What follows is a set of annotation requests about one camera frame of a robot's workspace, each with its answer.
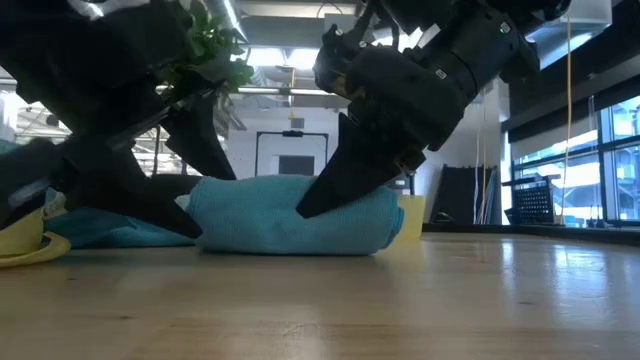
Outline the black leaning panel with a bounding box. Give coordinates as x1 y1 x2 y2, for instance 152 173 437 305
432 164 501 226

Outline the yellow hanging cable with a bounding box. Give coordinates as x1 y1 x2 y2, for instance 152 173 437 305
559 14 574 224

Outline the black monitor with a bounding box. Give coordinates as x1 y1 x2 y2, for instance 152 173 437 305
387 172 416 196

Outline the dark rectangular screen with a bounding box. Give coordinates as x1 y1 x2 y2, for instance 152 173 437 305
278 154 315 176

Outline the yellow microfiber towel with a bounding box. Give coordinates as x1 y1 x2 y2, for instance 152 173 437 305
0 207 72 269

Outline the yellow translucent plastic bin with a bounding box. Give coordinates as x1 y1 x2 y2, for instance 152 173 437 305
397 194 427 242

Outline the black aluminium table frame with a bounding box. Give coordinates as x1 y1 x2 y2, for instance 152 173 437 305
422 222 640 247

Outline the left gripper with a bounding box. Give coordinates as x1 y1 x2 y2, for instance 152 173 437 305
0 49 237 240

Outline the green plant in black pot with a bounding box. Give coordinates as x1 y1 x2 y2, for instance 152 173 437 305
152 0 255 199

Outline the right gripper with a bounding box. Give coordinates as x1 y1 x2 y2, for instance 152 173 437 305
295 24 469 219

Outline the black perforated crate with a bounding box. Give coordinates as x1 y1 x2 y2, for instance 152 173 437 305
502 174 562 227

